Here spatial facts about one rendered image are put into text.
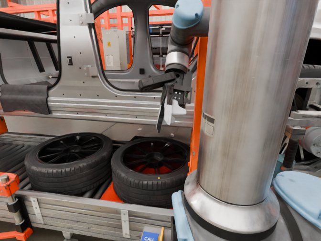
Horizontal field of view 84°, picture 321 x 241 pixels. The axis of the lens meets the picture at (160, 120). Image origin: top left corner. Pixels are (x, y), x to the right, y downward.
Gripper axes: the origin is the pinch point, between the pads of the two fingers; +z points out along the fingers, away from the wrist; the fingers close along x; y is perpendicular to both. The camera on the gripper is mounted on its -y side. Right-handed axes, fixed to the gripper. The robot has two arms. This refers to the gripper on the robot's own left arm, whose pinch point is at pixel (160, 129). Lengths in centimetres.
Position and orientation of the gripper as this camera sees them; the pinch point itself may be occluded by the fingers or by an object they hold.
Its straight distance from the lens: 53.2
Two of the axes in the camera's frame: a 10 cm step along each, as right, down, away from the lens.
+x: -1.8, 2.0, 9.6
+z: -1.5, 9.6, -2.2
